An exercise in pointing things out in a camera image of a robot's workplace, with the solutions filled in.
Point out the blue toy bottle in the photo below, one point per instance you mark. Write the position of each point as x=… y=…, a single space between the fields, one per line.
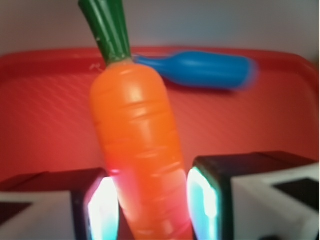
x=196 y=69

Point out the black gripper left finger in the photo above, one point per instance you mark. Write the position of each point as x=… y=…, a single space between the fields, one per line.
x=66 y=205

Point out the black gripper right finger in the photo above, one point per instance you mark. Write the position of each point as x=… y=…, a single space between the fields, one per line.
x=254 y=196

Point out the red plastic tray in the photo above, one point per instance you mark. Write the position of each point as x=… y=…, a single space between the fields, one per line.
x=46 y=125

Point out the orange toy carrot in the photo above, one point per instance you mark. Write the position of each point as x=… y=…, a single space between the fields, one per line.
x=137 y=132

